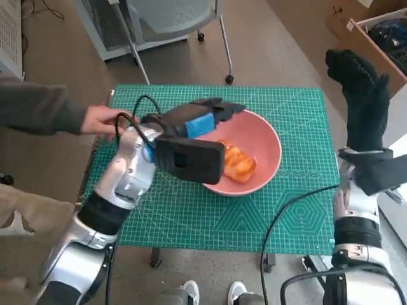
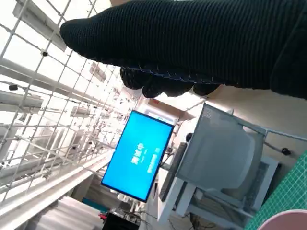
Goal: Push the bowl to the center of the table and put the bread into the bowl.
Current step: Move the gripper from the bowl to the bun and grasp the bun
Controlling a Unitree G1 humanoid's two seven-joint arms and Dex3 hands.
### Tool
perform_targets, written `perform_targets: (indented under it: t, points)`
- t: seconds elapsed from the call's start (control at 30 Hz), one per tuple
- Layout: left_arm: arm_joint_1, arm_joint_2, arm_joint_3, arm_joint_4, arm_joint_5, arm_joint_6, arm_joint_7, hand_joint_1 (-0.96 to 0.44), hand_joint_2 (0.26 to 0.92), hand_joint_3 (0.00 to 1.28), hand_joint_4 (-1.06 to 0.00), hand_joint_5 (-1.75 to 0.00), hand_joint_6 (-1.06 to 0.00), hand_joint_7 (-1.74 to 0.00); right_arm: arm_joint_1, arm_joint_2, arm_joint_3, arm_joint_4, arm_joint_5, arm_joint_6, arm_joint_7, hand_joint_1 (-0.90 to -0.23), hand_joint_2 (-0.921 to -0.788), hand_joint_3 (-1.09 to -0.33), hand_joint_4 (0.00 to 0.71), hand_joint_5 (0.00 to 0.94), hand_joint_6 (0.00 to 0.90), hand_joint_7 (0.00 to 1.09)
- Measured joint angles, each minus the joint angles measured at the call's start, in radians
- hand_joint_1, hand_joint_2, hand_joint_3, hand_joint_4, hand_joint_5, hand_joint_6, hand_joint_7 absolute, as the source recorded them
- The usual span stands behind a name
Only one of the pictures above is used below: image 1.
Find person's leg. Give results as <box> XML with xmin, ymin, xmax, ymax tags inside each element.
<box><xmin>155</xmin><ymin>287</ymin><xmax>191</xmax><ymax>305</ymax></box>
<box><xmin>237</xmin><ymin>292</ymin><xmax>268</xmax><ymax>305</ymax></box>

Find person's right leg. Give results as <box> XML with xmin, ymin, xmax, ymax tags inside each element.
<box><xmin>237</xmin><ymin>292</ymin><xmax>268</xmax><ymax>305</ymax></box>

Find black table foot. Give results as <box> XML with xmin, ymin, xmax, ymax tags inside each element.
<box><xmin>151</xmin><ymin>247</ymin><xmax>163</xmax><ymax>268</ymax></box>
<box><xmin>261</xmin><ymin>252</ymin><xmax>275</xmax><ymax>273</ymax></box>

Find open cardboard box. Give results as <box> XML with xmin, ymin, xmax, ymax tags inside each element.
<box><xmin>346</xmin><ymin>8</ymin><xmax>407</xmax><ymax>95</ymax></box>

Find person's hand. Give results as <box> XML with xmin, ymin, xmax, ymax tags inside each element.
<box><xmin>81</xmin><ymin>104</ymin><xmax>130</xmax><ymax>143</ymax></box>

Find white desk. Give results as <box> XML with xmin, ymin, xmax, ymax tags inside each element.
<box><xmin>376</xmin><ymin>91</ymin><xmax>407</xmax><ymax>248</ymax></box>

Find braided rectangular bread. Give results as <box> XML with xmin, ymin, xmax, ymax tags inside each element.
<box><xmin>222</xmin><ymin>139</ymin><xmax>257</xmax><ymax>184</ymax></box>

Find white perforated appliance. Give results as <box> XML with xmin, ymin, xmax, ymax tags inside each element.
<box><xmin>0</xmin><ymin>0</ymin><xmax>25</xmax><ymax>79</ymax></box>

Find person's shoe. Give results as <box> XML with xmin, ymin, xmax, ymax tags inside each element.
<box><xmin>179</xmin><ymin>279</ymin><xmax>200</xmax><ymax>305</ymax></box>
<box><xmin>228</xmin><ymin>281</ymin><xmax>247</xmax><ymax>305</ymax></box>

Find looped black right arm cable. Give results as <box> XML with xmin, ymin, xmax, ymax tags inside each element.
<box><xmin>280</xmin><ymin>265</ymin><xmax>401</xmax><ymax>305</ymax></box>

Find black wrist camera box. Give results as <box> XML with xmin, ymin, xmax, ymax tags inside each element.
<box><xmin>155</xmin><ymin>136</ymin><xmax>227</xmax><ymax>185</ymax></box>
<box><xmin>354</xmin><ymin>152</ymin><xmax>403</xmax><ymax>196</ymax></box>

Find person's left leg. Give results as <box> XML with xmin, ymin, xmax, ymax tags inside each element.
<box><xmin>155</xmin><ymin>287</ymin><xmax>191</xmax><ymax>305</ymax></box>

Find pink bowl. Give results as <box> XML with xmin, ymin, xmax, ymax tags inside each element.
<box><xmin>202</xmin><ymin>109</ymin><xmax>283</xmax><ymax>197</ymax></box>

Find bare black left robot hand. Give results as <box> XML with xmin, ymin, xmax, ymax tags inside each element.
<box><xmin>162</xmin><ymin>97</ymin><xmax>246</xmax><ymax>139</ymax></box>

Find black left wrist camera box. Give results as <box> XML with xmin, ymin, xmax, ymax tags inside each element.
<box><xmin>155</xmin><ymin>136</ymin><xmax>227</xmax><ymax>185</ymax></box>

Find thin black left hand cable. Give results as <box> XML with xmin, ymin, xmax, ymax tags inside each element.
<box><xmin>132</xmin><ymin>95</ymin><xmax>165</xmax><ymax>120</ymax></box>

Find long black right arm cable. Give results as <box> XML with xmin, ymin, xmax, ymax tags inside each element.
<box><xmin>259</xmin><ymin>184</ymin><xmax>340</xmax><ymax>305</ymax></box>

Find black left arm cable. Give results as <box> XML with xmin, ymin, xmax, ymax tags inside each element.
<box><xmin>104</xmin><ymin>112</ymin><xmax>157</xmax><ymax>305</ymax></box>

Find person's right shoe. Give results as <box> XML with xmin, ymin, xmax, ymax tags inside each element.
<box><xmin>228</xmin><ymin>281</ymin><xmax>247</xmax><ymax>305</ymax></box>

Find green cutting mat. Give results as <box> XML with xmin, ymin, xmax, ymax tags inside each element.
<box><xmin>81</xmin><ymin>83</ymin><xmax>338</xmax><ymax>255</ymax></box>

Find person's thigh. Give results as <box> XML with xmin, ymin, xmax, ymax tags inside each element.
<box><xmin>0</xmin><ymin>182</ymin><xmax>80</xmax><ymax>238</ymax></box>

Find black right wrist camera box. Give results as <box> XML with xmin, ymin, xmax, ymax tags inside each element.
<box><xmin>354</xmin><ymin>152</ymin><xmax>403</xmax><ymax>196</ymax></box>

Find tangled black blue cables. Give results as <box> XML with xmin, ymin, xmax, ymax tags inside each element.
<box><xmin>365</xmin><ymin>18</ymin><xmax>407</xmax><ymax>69</ymax></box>

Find grey mesh office chair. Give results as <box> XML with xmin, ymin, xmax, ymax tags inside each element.
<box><xmin>117</xmin><ymin>0</ymin><xmax>237</xmax><ymax>85</ymax></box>

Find person's left shoe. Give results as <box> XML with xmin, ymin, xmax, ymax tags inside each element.
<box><xmin>179</xmin><ymin>279</ymin><xmax>200</xmax><ymax>305</ymax></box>

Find silver aluminium rail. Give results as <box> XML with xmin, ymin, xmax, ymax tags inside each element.
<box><xmin>300</xmin><ymin>254</ymin><xmax>328</xmax><ymax>280</ymax></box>

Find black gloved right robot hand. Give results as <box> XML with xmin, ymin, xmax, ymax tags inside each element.
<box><xmin>326</xmin><ymin>48</ymin><xmax>391</xmax><ymax>151</ymax></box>

